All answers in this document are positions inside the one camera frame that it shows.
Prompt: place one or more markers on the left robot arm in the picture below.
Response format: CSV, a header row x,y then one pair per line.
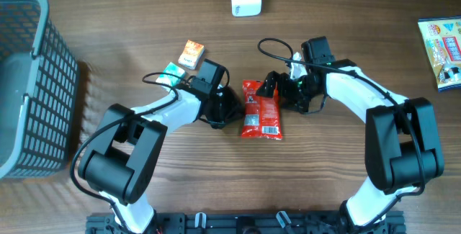
x,y
117,162

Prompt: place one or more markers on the grey plastic basket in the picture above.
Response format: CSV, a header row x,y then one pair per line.
x,y
39,82

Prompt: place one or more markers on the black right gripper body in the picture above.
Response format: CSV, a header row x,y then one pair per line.
x,y
298,91

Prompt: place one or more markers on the yellow snack bag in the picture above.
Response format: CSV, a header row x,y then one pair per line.
x,y
441,37

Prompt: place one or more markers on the orange small box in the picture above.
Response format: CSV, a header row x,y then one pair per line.
x,y
191,54

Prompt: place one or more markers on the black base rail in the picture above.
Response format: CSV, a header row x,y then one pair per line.
x,y
282,222

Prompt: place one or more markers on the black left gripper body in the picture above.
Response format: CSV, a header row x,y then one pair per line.
x,y
223,107

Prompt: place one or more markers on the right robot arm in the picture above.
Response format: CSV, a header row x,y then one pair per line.
x,y
402,149

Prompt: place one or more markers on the red candy bag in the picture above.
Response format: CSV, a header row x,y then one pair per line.
x,y
262,118

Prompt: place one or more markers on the teal small box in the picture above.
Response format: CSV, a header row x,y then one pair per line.
x,y
171,76

